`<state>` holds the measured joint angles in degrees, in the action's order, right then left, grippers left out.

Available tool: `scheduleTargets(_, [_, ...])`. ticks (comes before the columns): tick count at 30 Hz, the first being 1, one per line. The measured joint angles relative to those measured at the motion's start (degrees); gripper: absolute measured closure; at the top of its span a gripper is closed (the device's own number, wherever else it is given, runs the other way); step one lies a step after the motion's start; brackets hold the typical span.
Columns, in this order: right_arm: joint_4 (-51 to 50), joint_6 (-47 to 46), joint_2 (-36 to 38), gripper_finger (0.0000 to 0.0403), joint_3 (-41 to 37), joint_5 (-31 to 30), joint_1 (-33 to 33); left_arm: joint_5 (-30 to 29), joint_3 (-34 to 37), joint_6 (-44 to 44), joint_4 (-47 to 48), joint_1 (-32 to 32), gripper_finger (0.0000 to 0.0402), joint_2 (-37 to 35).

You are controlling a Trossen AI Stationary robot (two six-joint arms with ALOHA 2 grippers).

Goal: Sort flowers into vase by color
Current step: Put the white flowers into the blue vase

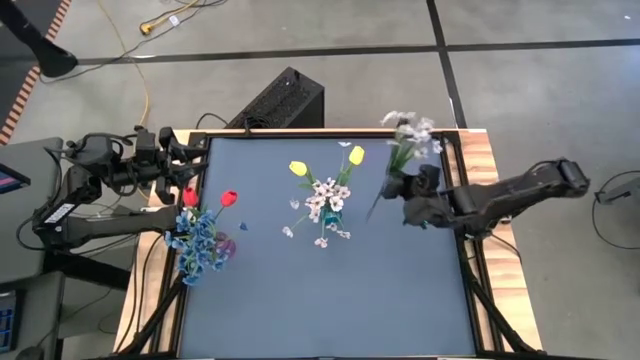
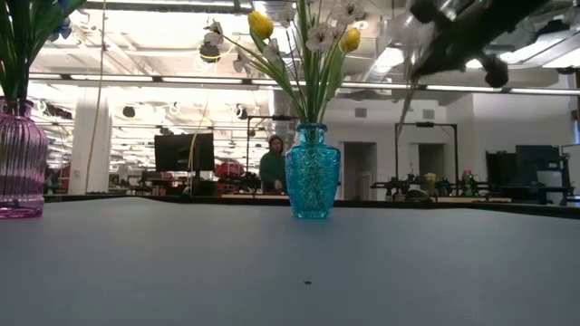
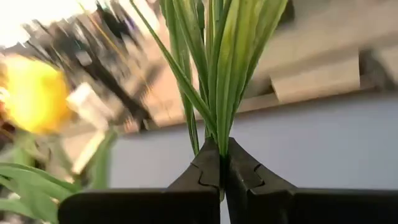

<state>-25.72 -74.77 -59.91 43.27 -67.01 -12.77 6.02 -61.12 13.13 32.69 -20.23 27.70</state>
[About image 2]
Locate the blue artificial flower bunch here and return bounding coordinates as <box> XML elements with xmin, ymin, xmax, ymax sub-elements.
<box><xmin>0</xmin><ymin>0</ymin><xmax>33</xmax><ymax>103</ymax></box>
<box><xmin>8</xmin><ymin>0</ymin><xmax>55</xmax><ymax>103</ymax></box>

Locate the long ceiling light rail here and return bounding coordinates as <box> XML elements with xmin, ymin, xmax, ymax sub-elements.
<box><xmin>0</xmin><ymin>72</ymin><xmax>580</xmax><ymax>97</ymax></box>

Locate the dark desk with monitors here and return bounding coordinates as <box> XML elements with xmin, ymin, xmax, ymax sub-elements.
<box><xmin>485</xmin><ymin>143</ymin><xmax>580</xmax><ymax>203</ymax></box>

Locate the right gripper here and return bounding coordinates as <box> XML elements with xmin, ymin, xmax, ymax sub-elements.
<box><xmin>410</xmin><ymin>0</ymin><xmax>552</xmax><ymax>90</ymax></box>

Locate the teal glass vase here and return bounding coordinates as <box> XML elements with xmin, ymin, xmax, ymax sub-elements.
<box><xmin>284</xmin><ymin>122</ymin><xmax>342</xmax><ymax>220</ymax></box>

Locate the round black ceiling camera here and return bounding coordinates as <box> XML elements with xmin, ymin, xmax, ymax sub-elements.
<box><xmin>198</xmin><ymin>39</ymin><xmax>222</xmax><ymax>64</ymax></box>

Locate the pink ribbed glass vase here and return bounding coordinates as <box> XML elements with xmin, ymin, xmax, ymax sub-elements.
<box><xmin>0</xmin><ymin>98</ymin><xmax>49</xmax><ymax>220</ymax></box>

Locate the grey table mat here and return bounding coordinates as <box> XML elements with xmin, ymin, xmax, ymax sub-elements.
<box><xmin>0</xmin><ymin>197</ymin><xmax>580</xmax><ymax>326</ymax></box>

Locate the black monitor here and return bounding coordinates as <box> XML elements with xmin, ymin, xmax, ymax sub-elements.
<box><xmin>153</xmin><ymin>132</ymin><xmax>216</xmax><ymax>173</ymax></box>

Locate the person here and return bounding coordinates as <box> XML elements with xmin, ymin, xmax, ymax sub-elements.
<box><xmin>258</xmin><ymin>134</ymin><xmax>287</xmax><ymax>194</ymax></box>

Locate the white artificial flower bunch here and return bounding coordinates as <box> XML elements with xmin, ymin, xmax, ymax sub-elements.
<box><xmin>389</xmin><ymin>8</ymin><xmax>439</xmax><ymax>137</ymax></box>
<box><xmin>203</xmin><ymin>0</ymin><xmax>368</xmax><ymax>126</ymax></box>

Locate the silver ventilation duct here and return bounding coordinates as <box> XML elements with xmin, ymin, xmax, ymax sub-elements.
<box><xmin>262</xmin><ymin>0</ymin><xmax>300</xmax><ymax>150</ymax></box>

